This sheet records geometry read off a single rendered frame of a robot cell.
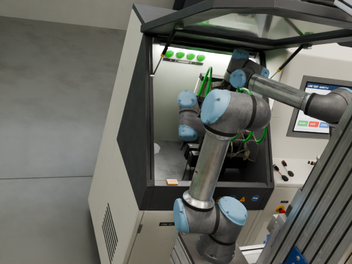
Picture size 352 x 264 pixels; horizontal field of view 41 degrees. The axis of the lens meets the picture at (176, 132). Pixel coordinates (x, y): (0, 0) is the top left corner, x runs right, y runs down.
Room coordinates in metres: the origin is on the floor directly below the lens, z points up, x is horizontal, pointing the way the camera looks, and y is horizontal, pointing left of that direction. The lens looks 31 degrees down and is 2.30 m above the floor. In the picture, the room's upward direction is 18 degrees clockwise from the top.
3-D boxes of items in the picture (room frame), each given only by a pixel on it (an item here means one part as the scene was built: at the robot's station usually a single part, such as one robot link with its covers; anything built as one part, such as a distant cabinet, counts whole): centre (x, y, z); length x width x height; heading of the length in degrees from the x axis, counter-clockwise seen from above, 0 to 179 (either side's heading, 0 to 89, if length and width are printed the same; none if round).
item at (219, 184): (1.90, -0.25, 0.87); 0.62 x 0.04 x 0.16; 117
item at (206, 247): (1.36, -0.28, 1.09); 0.15 x 0.15 x 0.10
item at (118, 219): (2.14, -0.13, 0.39); 0.70 x 0.58 x 0.79; 117
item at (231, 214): (1.36, -0.28, 1.20); 0.13 x 0.12 x 0.14; 110
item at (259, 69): (2.00, -0.25, 1.52); 0.11 x 0.11 x 0.08; 62
